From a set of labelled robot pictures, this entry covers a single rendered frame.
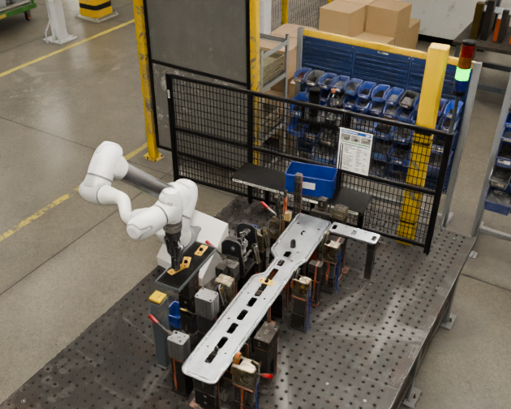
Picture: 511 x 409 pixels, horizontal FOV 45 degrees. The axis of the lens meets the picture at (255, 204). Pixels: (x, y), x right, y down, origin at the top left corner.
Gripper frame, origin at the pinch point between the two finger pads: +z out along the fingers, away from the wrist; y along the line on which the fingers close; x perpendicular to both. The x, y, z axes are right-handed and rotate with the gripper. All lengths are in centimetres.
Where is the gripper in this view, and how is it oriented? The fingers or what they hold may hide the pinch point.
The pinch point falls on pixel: (175, 263)
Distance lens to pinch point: 301.9
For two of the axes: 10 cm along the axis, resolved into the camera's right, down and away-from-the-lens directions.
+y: 6.8, 4.2, -6.0
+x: 7.3, -3.8, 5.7
